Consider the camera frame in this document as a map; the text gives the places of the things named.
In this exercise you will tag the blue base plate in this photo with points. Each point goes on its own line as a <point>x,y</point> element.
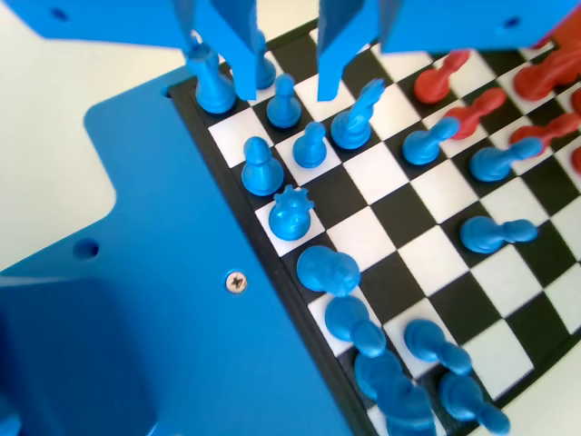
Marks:
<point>181,227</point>

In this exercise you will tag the blue chess queen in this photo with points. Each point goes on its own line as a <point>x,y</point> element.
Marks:
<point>290,220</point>

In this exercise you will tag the blue pawn near green square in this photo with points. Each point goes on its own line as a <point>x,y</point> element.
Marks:
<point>327,272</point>

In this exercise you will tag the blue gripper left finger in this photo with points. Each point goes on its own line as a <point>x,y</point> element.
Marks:
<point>243,45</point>

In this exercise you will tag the blue chess pawn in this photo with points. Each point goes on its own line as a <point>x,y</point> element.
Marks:
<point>420,147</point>
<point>424,338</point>
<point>481,236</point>
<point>283,106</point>
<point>460,394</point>
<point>268,68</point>
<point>488,165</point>
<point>311,147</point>

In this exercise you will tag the blue chess rook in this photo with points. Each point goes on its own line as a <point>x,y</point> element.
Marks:
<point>213,91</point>
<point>408,429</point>

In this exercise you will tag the red chess pawn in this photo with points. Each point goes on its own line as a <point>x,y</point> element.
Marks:
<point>472,113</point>
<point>429,86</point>
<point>526,135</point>
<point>577,160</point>

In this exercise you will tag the blue chess knight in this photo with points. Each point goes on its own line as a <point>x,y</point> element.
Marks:
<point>377,372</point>
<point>356,122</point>

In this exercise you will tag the black and white chessboard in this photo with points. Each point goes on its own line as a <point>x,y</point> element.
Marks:
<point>367,172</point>

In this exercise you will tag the silver screw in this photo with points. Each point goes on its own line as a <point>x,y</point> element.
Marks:
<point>237,282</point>

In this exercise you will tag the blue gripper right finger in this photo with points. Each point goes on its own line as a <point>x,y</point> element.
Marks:
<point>331,45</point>

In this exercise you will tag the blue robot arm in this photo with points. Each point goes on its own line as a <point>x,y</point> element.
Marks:
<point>68,363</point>

